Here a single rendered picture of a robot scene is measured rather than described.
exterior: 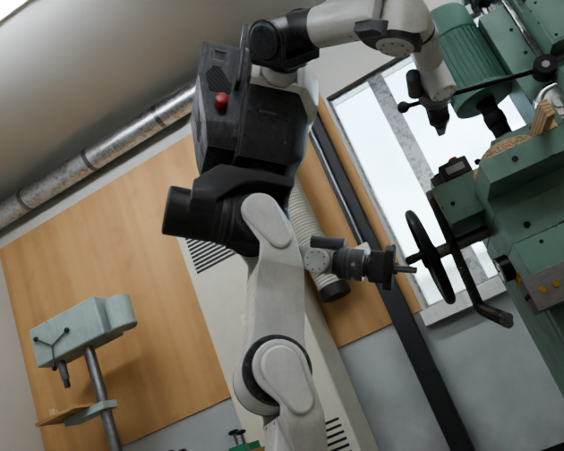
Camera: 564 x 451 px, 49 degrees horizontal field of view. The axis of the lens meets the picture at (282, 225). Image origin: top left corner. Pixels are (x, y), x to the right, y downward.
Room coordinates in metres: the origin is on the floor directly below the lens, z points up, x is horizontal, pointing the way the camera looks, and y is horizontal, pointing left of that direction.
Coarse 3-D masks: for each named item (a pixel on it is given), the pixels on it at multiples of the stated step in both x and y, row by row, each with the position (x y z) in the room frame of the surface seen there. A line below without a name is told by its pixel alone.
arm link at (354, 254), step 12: (348, 252) 1.60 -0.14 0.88; (360, 252) 1.60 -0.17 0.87; (372, 252) 1.60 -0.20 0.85; (384, 252) 1.60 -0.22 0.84; (348, 264) 1.60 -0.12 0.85; (360, 264) 1.59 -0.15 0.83; (372, 264) 1.61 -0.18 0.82; (384, 264) 1.60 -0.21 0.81; (348, 276) 1.62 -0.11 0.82; (360, 276) 1.61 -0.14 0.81; (372, 276) 1.62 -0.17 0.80; (384, 276) 1.61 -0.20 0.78; (384, 288) 1.63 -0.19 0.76
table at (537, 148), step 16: (560, 128) 1.34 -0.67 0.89; (528, 144) 1.35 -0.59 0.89; (544, 144) 1.35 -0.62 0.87; (560, 144) 1.35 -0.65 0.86; (496, 160) 1.36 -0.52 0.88; (512, 160) 1.36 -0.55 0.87; (528, 160) 1.36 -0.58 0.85; (544, 160) 1.36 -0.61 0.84; (560, 160) 1.41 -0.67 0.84; (480, 176) 1.43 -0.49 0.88; (496, 176) 1.37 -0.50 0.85; (512, 176) 1.38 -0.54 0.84; (528, 176) 1.44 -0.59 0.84; (480, 192) 1.53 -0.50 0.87; (496, 192) 1.46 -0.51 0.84; (464, 208) 1.58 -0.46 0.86; (480, 208) 1.58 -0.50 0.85; (464, 224) 1.64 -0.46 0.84; (480, 224) 1.72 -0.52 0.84
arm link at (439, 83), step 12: (408, 72) 1.31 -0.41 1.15; (420, 72) 1.32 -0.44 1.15; (432, 72) 1.30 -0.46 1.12; (444, 72) 1.30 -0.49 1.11; (408, 84) 1.33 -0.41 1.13; (420, 84) 1.34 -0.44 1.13; (432, 84) 1.31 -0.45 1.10; (444, 84) 1.30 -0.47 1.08; (456, 84) 1.32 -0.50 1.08; (408, 96) 1.40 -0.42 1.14; (420, 96) 1.39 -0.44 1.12; (432, 96) 1.32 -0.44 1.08; (444, 96) 1.34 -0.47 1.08
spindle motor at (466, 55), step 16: (432, 16) 1.59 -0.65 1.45; (448, 16) 1.59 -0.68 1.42; (464, 16) 1.60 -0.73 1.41; (448, 32) 1.59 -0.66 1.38; (464, 32) 1.59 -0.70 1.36; (480, 32) 1.62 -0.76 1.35; (448, 48) 1.60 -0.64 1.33; (464, 48) 1.59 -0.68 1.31; (480, 48) 1.59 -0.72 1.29; (448, 64) 1.62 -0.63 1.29; (464, 64) 1.60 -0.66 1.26; (480, 64) 1.59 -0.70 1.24; (496, 64) 1.61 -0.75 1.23; (464, 80) 1.61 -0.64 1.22; (480, 80) 1.59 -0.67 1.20; (464, 96) 1.62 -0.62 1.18; (480, 96) 1.61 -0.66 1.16; (496, 96) 1.66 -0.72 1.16; (464, 112) 1.68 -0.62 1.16
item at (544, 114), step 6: (540, 102) 1.26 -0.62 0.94; (546, 102) 1.26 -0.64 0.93; (540, 108) 1.27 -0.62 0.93; (546, 108) 1.26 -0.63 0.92; (552, 108) 1.26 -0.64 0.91; (534, 114) 1.32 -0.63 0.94; (540, 114) 1.29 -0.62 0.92; (546, 114) 1.26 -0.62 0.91; (552, 114) 1.26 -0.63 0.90; (534, 120) 1.34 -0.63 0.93; (540, 120) 1.31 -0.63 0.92; (546, 120) 1.28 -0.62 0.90; (552, 120) 1.30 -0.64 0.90; (534, 126) 1.37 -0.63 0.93; (540, 126) 1.33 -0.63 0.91; (546, 126) 1.32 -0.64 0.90; (534, 132) 1.39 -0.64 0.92; (540, 132) 1.36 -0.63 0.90
